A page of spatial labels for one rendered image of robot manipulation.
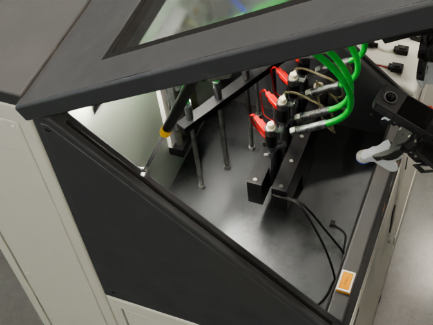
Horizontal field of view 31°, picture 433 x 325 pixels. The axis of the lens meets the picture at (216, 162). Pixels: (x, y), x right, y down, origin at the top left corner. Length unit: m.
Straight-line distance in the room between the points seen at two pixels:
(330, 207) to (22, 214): 0.75
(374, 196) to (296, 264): 0.24
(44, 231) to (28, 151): 0.31
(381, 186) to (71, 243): 0.73
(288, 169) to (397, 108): 0.61
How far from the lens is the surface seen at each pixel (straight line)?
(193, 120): 1.81
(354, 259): 1.75
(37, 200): 1.68
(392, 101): 1.29
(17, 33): 1.51
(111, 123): 1.62
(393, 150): 1.34
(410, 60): 2.10
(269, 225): 1.94
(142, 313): 1.94
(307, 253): 1.89
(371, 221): 1.81
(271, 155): 1.79
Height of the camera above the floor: 2.45
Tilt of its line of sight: 51 degrees down
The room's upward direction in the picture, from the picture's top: 8 degrees counter-clockwise
